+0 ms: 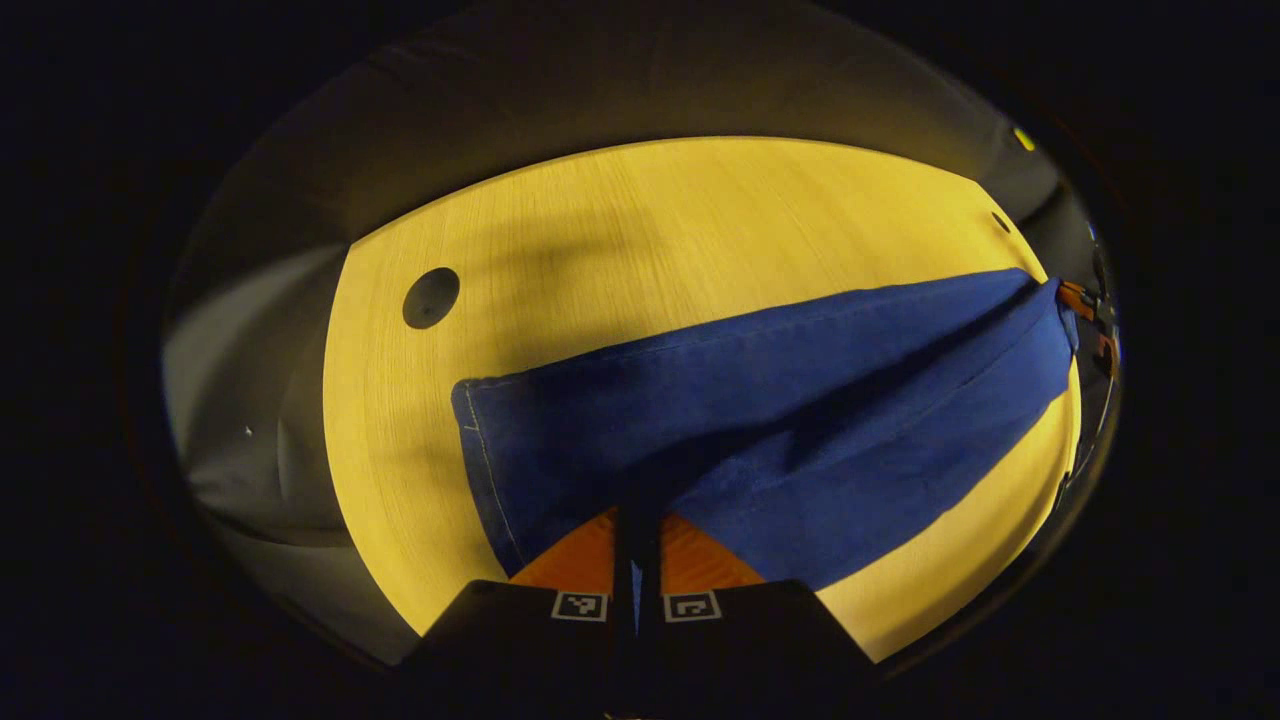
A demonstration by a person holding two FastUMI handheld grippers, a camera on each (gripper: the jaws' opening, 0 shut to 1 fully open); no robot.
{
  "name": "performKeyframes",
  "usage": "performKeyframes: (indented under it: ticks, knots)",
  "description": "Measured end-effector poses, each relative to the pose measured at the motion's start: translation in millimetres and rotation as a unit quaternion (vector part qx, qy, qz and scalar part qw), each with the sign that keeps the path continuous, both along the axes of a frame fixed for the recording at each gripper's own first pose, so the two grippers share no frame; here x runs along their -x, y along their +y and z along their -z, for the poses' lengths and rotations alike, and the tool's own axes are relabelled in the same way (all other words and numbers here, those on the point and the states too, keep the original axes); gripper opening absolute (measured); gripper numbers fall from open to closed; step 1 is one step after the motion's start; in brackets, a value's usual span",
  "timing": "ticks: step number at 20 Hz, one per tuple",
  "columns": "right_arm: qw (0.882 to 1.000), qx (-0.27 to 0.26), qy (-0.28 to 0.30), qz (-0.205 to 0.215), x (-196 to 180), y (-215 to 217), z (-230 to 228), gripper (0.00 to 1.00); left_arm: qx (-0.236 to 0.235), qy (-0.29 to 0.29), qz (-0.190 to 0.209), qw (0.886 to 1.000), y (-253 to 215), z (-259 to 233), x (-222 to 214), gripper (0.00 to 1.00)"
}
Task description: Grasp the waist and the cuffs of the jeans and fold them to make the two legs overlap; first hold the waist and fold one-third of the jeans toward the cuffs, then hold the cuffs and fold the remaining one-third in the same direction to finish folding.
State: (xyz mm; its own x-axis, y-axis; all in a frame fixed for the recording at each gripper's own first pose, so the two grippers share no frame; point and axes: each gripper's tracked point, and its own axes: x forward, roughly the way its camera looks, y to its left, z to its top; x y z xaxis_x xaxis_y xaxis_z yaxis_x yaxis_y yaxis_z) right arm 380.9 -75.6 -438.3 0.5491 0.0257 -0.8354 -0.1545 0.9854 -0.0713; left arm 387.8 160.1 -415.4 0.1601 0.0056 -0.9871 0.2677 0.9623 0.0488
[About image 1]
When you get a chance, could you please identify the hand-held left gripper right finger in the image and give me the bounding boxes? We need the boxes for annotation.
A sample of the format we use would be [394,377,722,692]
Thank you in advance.
[637,500,883,717]

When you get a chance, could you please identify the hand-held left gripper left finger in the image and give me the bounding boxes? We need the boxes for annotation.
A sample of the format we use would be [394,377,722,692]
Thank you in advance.
[395,500,638,717]

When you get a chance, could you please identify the blue jeans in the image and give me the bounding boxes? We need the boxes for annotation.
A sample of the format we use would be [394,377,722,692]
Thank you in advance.
[450,266,1083,593]

